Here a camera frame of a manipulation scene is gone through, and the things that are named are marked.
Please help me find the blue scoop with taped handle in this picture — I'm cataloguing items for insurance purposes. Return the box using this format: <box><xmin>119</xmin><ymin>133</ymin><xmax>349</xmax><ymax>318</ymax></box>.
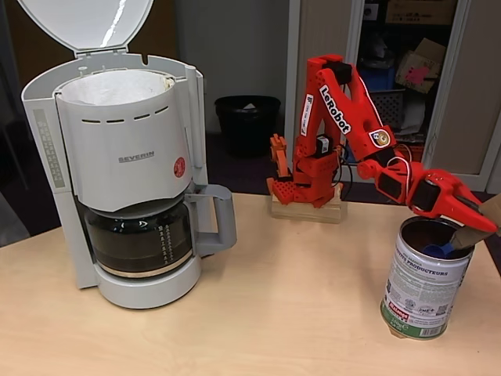
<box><xmin>424</xmin><ymin>191</ymin><xmax>501</xmax><ymax>260</ymax></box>

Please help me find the dark brown ground coffee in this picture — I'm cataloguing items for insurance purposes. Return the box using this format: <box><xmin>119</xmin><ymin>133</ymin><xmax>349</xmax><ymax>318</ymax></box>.
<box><xmin>402</xmin><ymin>222</ymin><xmax>467</xmax><ymax>258</ymax></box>

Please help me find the white green coffee can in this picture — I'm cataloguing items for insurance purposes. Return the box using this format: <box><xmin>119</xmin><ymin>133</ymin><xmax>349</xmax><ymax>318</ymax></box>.
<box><xmin>380</xmin><ymin>217</ymin><xmax>476</xmax><ymax>341</ymax></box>

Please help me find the white drip coffee maker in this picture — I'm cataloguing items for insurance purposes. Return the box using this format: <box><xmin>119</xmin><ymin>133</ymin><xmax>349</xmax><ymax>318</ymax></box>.
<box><xmin>15</xmin><ymin>0</ymin><xmax>207</xmax><ymax>310</ymax></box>

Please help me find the white paper coffee filter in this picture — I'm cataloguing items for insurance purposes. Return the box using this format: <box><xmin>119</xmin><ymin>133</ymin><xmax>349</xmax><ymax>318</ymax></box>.
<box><xmin>62</xmin><ymin>69</ymin><xmax>176</xmax><ymax>107</ymax></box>

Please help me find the orange plastic crate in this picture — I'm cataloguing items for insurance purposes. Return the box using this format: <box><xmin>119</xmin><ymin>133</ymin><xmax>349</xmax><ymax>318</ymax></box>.
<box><xmin>393</xmin><ymin>141</ymin><xmax>426</xmax><ymax>165</ymax></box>

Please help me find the white plastic bag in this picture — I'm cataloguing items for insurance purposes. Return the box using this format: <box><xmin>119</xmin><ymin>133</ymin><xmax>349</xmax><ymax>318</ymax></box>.
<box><xmin>401</xmin><ymin>99</ymin><xmax>426</xmax><ymax>134</ymax></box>

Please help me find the grey perforated basket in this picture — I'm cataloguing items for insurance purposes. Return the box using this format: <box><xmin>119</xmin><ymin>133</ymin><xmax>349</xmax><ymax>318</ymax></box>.
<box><xmin>373</xmin><ymin>89</ymin><xmax>406</xmax><ymax>132</ymax></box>

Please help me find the wooden base block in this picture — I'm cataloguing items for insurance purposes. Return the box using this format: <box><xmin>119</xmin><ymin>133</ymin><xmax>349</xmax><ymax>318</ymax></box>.
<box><xmin>271</xmin><ymin>191</ymin><xmax>348</xmax><ymax>225</ymax></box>

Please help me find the large blue storage bin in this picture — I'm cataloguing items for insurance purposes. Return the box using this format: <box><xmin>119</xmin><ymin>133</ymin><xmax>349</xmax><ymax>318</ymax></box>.
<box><xmin>367</xmin><ymin>64</ymin><xmax>395</xmax><ymax>93</ymax></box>

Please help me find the cardboard box pink mark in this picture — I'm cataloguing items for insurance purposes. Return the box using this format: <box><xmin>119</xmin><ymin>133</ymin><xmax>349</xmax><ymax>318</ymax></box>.
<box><xmin>394</xmin><ymin>37</ymin><xmax>447</xmax><ymax>95</ymax></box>

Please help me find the orange printed clamp part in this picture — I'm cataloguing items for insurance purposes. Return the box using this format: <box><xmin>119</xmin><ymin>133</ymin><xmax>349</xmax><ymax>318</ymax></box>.
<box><xmin>269</xmin><ymin>132</ymin><xmax>293</xmax><ymax>182</ymax></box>

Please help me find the black bag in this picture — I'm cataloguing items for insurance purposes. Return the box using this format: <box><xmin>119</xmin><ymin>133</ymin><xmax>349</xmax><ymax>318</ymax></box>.
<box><xmin>359</xmin><ymin>31</ymin><xmax>396</xmax><ymax>70</ymax></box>

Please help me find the brown cardboard box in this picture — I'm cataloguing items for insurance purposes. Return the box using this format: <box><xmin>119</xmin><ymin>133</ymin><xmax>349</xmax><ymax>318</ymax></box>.
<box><xmin>385</xmin><ymin>0</ymin><xmax>457</xmax><ymax>25</ymax></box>

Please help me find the black trash bin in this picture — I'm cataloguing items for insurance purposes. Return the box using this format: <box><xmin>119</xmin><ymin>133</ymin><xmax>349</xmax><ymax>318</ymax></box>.
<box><xmin>214</xmin><ymin>96</ymin><xmax>282</xmax><ymax>160</ymax></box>

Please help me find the beige metal storage cabinet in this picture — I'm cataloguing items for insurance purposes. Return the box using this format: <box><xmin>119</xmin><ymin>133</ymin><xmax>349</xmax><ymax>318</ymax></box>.
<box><xmin>287</xmin><ymin>0</ymin><xmax>501</xmax><ymax>193</ymax></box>

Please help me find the white gripper wire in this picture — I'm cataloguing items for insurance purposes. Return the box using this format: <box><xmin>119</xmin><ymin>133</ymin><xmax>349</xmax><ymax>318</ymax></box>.
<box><xmin>385</xmin><ymin>156</ymin><xmax>416</xmax><ymax>193</ymax></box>

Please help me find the black power cable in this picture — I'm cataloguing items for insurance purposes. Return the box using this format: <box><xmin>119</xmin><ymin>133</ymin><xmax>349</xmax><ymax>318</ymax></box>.
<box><xmin>338</xmin><ymin>144</ymin><xmax>355</xmax><ymax>199</ymax></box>

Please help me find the glass carafe grey handle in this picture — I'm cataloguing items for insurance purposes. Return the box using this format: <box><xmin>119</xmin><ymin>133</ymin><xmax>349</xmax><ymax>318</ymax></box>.
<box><xmin>83</xmin><ymin>183</ymin><xmax>238</xmax><ymax>280</ymax></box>

